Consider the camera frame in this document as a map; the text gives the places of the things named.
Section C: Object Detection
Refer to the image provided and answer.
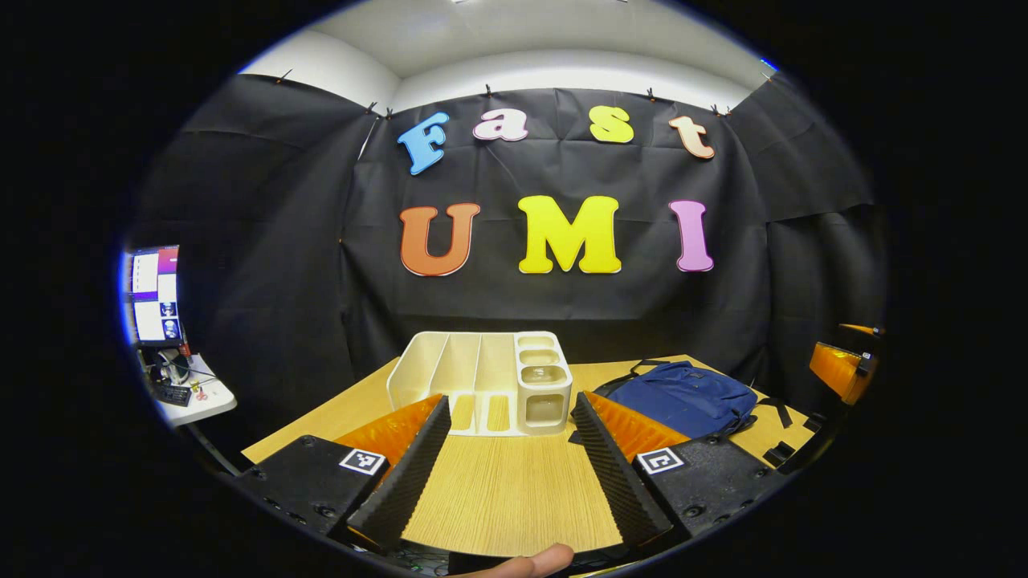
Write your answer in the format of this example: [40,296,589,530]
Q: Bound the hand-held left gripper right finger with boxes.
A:
[572,391,792,551]

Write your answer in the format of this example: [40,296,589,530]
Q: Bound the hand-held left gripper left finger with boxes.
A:
[233,393,452,555]

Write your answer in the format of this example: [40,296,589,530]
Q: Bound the blue schoolbag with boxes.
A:
[569,359,796,446]

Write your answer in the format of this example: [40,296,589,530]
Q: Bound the white plastic bookshelf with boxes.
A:
[387,331,573,437]

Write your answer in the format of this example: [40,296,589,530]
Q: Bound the white side table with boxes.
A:
[145,353,238,428]

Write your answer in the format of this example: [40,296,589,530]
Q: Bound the black headphones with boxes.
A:
[153,349,191,386]

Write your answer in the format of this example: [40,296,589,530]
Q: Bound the black backdrop cloth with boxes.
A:
[133,72,888,434]

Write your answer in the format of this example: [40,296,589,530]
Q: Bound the computer monitor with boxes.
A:
[124,245,182,348]

